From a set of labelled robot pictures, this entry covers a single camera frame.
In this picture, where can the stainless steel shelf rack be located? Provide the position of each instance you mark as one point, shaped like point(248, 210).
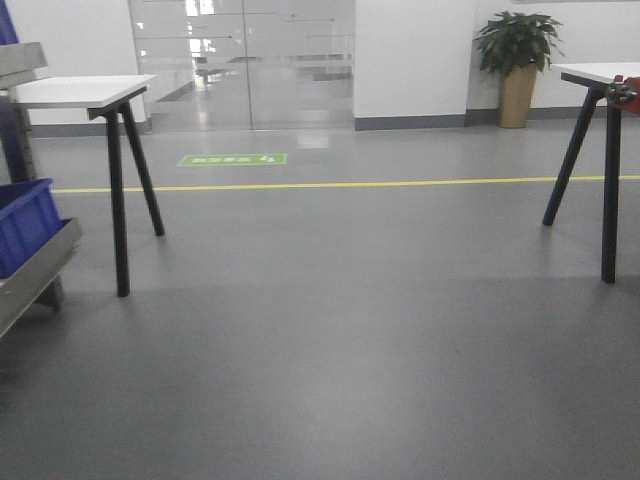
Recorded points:
point(37, 280)

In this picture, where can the green floor sign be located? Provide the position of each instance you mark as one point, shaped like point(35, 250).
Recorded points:
point(252, 159)

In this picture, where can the glass door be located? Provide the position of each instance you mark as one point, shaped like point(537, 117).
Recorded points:
point(246, 65)

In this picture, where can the white table left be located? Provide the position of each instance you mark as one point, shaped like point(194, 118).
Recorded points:
point(107, 97)

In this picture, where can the potted green plant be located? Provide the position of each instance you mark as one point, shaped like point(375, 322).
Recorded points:
point(515, 47)

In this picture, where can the blue bin on rack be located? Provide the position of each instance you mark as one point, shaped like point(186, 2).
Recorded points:
point(29, 218)

